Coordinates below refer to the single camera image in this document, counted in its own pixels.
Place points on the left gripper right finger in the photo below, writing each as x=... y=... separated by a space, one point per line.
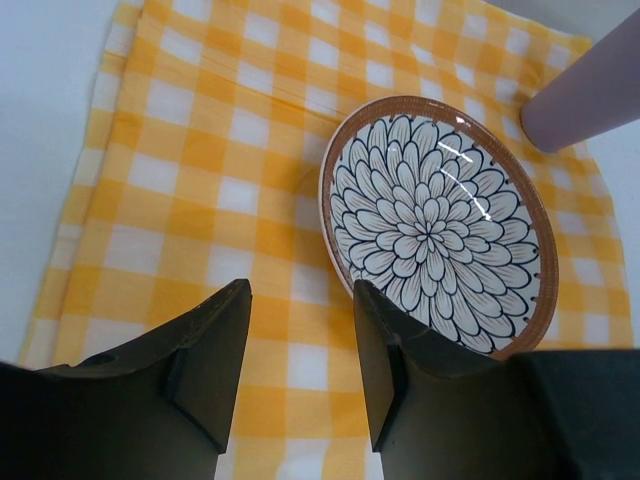
x=437 y=410

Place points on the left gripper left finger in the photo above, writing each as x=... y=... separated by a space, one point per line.
x=156 y=407

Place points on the floral patterned bowl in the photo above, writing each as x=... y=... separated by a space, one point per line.
x=424 y=202

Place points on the yellow white checkered cloth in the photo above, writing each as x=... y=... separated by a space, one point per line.
x=209 y=122

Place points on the lilac paper cup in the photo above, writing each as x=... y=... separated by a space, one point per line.
x=597 y=93

